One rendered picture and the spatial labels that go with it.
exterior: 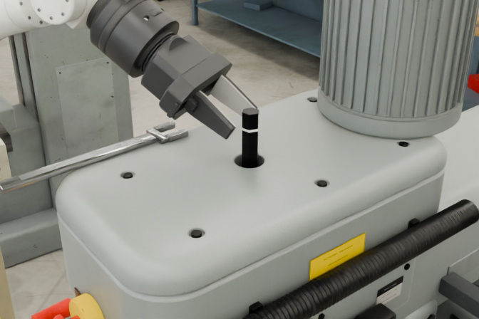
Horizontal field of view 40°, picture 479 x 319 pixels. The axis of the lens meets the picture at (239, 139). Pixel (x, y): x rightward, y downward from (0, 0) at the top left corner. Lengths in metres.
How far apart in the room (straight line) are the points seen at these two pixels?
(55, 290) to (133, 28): 2.92
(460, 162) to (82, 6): 0.64
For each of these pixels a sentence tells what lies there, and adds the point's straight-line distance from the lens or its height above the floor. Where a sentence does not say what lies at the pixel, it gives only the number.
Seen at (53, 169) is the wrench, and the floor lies 1.90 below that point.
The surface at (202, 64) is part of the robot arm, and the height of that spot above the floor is 2.00.
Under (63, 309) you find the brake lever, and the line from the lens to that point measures 0.89.
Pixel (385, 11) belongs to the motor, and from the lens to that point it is 0.81.
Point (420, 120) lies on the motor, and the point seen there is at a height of 1.92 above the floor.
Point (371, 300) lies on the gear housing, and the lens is 0.92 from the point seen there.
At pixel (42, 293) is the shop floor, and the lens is 3.63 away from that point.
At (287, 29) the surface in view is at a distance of 6.51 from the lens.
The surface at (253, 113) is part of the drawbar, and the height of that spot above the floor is 1.96.
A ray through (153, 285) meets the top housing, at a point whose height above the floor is 1.87.
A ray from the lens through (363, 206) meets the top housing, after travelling 0.78.
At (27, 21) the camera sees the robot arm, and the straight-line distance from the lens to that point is 0.89.
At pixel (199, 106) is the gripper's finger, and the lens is 0.77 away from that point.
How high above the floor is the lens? 2.29
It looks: 28 degrees down
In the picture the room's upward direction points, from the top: straight up
